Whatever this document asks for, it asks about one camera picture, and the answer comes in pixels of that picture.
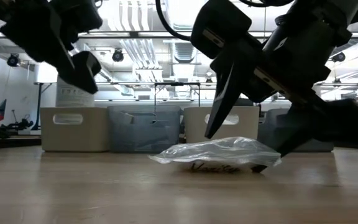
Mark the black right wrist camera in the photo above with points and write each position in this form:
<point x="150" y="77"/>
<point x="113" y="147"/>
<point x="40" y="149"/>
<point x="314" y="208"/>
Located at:
<point x="219" y="28"/>

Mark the black aluminium table frame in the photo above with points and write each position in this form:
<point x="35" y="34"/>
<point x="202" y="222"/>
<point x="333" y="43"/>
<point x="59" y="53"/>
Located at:
<point x="11" y="142"/>

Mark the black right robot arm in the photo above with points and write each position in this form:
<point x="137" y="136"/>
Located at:
<point x="346" y="15"/>

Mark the black metal stand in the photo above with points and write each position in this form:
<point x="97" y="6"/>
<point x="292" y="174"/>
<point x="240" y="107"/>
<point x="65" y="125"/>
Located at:
<point x="39" y="102"/>

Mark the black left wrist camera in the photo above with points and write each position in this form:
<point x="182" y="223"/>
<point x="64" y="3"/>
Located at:
<point x="79" y="15"/>

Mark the silver ventilation duct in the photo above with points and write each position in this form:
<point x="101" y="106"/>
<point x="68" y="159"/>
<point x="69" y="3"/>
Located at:
<point x="185" y="18"/>

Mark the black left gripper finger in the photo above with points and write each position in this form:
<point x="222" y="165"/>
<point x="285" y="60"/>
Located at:
<point x="84" y="74"/>
<point x="61" y="53"/>

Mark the white plastic bin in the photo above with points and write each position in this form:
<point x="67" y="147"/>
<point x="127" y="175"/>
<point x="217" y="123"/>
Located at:
<point x="194" y="127"/>

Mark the pale translucent plastic bin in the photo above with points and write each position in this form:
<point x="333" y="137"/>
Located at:
<point x="73" y="130"/>

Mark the dark translucent plastic bin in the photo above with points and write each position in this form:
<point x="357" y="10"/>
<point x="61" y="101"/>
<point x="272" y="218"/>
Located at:
<point x="145" y="130"/>
<point x="267" y="130"/>

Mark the long ceiling light strip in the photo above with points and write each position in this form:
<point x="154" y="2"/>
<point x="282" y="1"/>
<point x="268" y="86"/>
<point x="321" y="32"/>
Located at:
<point x="135" y="34"/>

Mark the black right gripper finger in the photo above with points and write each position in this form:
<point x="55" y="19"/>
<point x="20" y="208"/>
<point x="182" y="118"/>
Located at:
<point x="328" y="124"/>
<point x="227" y="93"/>

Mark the white cylindrical wipes canister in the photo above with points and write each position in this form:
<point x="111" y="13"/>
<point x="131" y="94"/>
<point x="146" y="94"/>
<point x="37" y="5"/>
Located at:
<point x="70" y="98"/>

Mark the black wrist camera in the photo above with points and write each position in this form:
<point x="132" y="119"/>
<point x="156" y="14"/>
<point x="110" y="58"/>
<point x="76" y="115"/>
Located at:
<point x="219" y="28"/>
<point x="79" y="15"/>

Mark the black ceiling spotlight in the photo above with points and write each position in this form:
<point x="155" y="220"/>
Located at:
<point x="117" y="55"/>
<point x="339" y="57"/>
<point x="13" y="60"/>

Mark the clear bag of cotton balls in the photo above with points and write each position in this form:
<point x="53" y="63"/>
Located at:
<point x="216" y="152"/>

